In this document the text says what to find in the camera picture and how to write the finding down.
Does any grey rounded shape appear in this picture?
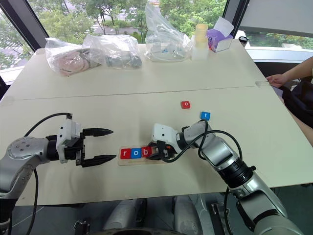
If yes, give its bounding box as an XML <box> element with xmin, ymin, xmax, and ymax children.
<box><xmin>104</xmin><ymin>199</ymin><xmax>148</xmax><ymax>231</ymax></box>

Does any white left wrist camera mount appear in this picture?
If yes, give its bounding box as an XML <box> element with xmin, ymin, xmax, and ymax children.
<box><xmin>56</xmin><ymin>119</ymin><xmax>82</xmax><ymax>164</ymax></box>

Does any bystander bare hand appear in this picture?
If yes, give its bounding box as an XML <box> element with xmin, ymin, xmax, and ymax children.
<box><xmin>266</xmin><ymin>73</ymin><xmax>290</xmax><ymax>89</ymax></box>

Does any black bracket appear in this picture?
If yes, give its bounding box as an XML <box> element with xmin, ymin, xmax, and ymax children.
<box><xmin>72</xmin><ymin>219</ymin><xmax>90</xmax><ymax>235</ymax></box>
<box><xmin>210</xmin><ymin>202</ymin><xmax>230</xmax><ymax>231</ymax></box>

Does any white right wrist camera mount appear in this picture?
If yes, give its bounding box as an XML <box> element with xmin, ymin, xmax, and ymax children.
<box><xmin>151</xmin><ymin>123</ymin><xmax>180</xmax><ymax>151</ymax></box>

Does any grey roller blind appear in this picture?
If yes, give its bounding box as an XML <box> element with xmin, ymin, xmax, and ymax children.
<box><xmin>238</xmin><ymin>0</ymin><xmax>313</xmax><ymax>38</ymax></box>

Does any wooden letter tray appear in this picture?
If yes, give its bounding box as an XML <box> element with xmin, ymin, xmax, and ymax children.
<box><xmin>118</xmin><ymin>146</ymin><xmax>177</xmax><ymax>167</ymax></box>

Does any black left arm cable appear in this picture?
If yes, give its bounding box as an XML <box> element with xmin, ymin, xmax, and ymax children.
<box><xmin>23</xmin><ymin>112</ymin><xmax>74</xmax><ymax>235</ymax></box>

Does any dark window frame post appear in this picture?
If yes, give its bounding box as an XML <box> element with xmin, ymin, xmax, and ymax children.
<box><xmin>0</xmin><ymin>0</ymin><xmax>49</xmax><ymax>53</ymax></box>
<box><xmin>223</xmin><ymin>0</ymin><xmax>248</xmax><ymax>39</ymax></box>

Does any black garment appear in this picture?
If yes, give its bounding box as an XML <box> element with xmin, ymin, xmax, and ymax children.
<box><xmin>280</xmin><ymin>79</ymin><xmax>313</xmax><ymax>128</ymax></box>

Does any purple tissue box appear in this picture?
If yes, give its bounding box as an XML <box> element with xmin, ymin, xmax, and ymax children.
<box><xmin>206</xmin><ymin>16</ymin><xmax>235</xmax><ymax>53</ymax></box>

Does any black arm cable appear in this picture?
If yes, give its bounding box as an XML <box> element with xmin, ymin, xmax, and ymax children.
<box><xmin>160</xmin><ymin>120</ymin><xmax>244</xmax><ymax>170</ymax></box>
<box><xmin>23</xmin><ymin>112</ymin><xmax>74</xmax><ymax>235</ymax></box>

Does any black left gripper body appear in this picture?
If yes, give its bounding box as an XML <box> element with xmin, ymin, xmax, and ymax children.
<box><xmin>64</xmin><ymin>129</ymin><xmax>87</xmax><ymax>167</ymax></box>

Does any translucent yellow cup stack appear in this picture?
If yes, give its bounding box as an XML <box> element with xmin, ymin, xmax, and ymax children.
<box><xmin>191</xmin><ymin>23</ymin><xmax>210</xmax><ymax>61</ymax></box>

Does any tall clear plastic bag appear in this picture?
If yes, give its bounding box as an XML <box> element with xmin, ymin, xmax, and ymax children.
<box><xmin>144</xmin><ymin>2</ymin><xmax>193</xmax><ymax>62</ymax></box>

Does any plastic bag with grey contents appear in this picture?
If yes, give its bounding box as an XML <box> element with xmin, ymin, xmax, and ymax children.
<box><xmin>82</xmin><ymin>34</ymin><xmax>143</xmax><ymax>71</ymax></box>

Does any bystander bare leg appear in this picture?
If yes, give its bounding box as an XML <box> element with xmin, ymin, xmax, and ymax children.
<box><xmin>288</xmin><ymin>111</ymin><xmax>313</xmax><ymax>148</ymax></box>

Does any plastic bag with pink contents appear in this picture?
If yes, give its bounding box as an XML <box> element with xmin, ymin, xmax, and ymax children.
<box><xmin>45</xmin><ymin>36</ymin><xmax>103</xmax><ymax>78</ymax></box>

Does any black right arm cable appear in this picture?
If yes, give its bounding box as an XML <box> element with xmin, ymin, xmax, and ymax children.
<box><xmin>160</xmin><ymin>120</ymin><xmax>244</xmax><ymax>170</ymax></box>

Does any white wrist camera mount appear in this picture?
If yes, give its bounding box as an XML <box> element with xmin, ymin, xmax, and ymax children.
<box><xmin>151</xmin><ymin>123</ymin><xmax>180</xmax><ymax>151</ymax></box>
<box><xmin>56</xmin><ymin>119</ymin><xmax>82</xmax><ymax>164</ymax></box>

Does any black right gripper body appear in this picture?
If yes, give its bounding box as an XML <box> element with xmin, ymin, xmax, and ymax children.
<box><xmin>148</xmin><ymin>140</ymin><xmax>176</xmax><ymax>160</ymax></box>

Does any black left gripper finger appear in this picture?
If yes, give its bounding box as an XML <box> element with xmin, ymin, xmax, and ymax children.
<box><xmin>81</xmin><ymin>154</ymin><xmax>118</xmax><ymax>168</ymax></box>
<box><xmin>81</xmin><ymin>127</ymin><xmax>114</xmax><ymax>140</ymax></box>

